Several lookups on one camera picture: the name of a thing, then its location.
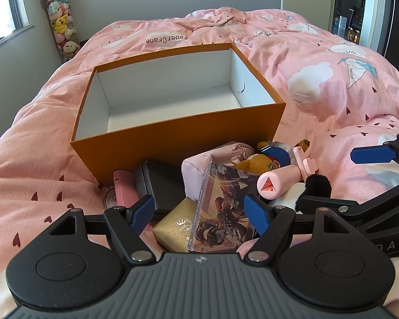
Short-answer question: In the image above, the pink cylindrical bottle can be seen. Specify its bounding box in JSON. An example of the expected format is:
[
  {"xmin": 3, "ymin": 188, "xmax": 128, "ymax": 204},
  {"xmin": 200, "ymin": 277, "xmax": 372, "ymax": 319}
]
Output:
[{"xmin": 257, "ymin": 164, "xmax": 305, "ymax": 202}]

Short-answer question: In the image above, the orange cardboard box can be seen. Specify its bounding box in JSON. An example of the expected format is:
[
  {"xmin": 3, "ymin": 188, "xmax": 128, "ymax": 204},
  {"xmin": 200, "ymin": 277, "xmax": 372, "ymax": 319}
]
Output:
[{"xmin": 70, "ymin": 43, "xmax": 287, "ymax": 187}]

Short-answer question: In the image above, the clear acrylic picture case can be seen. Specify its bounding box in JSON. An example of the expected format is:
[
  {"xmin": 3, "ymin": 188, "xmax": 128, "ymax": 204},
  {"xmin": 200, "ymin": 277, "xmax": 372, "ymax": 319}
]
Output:
[{"xmin": 187, "ymin": 161, "xmax": 263, "ymax": 252}]

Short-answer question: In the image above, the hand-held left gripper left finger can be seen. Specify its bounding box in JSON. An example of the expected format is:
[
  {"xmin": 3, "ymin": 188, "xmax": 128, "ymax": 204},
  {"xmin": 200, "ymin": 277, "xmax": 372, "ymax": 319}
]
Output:
[{"xmin": 51, "ymin": 194, "xmax": 157, "ymax": 265}]

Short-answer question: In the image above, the brown bear plush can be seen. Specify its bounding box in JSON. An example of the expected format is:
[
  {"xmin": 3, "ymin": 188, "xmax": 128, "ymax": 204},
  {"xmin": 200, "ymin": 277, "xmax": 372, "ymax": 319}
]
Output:
[{"xmin": 233, "ymin": 139, "xmax": 311, "ymax": 177}]

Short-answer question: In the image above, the gold gift box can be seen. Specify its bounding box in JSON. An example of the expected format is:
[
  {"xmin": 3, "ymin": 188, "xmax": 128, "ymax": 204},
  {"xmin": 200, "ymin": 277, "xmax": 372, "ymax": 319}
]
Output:
[{"xmin": 152, "ymin": 197, "xmax": 200, "ymax": 252}]

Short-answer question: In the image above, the pink case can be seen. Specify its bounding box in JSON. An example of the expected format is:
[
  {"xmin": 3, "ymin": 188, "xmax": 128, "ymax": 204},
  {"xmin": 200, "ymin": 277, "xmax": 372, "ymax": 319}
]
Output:
[{"xmin": 113, "ymin": 169, "xmax": 140, "ymax": 208}]

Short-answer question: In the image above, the pink printed blanket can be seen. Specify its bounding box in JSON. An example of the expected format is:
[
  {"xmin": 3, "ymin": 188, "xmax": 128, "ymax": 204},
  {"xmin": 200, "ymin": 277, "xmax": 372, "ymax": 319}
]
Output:
[{"xmin": 0, "ymin": 7, "xmax": 399, "ymax": 319}]

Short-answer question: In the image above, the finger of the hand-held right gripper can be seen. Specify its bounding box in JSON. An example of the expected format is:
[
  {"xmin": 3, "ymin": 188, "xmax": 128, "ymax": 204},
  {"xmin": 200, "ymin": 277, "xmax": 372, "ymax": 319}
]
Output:
[
  {"xmin": 297, "ymin": 178, "xmax": 399, "ymax": 221},
  {"xmin": 350, "ymin": 133, "xmax": 399, "ymax": 178}
]

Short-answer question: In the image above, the white and black plush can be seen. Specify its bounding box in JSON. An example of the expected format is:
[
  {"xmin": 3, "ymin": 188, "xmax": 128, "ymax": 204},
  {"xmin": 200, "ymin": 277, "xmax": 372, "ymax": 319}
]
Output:
[{"xmin": 269, "ymin": 174, "xmax": 333, "ymax": 213}]

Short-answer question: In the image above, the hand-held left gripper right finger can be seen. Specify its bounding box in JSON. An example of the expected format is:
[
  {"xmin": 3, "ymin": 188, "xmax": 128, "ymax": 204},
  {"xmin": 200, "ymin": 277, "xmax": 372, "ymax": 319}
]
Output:
[{"xmin": 243, "ymin": 194, "xmax": 356, "ymax": 263}]

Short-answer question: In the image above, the clear tube of plush toys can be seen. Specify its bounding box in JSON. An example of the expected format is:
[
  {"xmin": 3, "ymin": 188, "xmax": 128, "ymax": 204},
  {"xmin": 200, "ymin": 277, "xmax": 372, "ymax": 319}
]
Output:
[{"xmin": 36, "ymin": 0, "xmax": 81, "ymax": 64}]

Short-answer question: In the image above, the dark grey box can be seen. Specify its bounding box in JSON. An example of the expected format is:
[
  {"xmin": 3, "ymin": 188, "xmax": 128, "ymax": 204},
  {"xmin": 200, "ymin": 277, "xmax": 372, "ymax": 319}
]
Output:
[{"xmin": 134, "ymin": 160, "xmax": 200, "ymax": 214}]

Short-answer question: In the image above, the pink padded pouch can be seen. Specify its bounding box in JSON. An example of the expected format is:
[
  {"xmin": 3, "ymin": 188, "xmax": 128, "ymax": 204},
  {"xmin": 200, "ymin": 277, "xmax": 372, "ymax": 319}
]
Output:
[{"xmin": 181, "ymin": 140, "xmax": 253, "ymax": 200}]

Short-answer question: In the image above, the pink plastic clip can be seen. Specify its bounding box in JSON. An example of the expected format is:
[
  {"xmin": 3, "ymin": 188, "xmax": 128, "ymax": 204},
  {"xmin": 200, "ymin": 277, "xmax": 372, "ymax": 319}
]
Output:
[{"xmin": 293, "ymin": 145, "xmax": 318, "ymax": 177}]

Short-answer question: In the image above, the round glitter compact mirror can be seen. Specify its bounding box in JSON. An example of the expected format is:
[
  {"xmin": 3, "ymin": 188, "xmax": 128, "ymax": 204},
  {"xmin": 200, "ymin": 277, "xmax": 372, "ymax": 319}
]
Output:
[{"xmin": 103, "ymin": 186, "xmax": 118, "ymax": 211}]

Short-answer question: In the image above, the dark shelf with bottles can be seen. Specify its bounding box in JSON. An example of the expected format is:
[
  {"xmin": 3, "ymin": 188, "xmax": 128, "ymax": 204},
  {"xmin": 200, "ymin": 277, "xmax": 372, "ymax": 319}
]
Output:
[{"xmin": 332, "ymin": 5, "xmax": 363, "ymax": 44}]

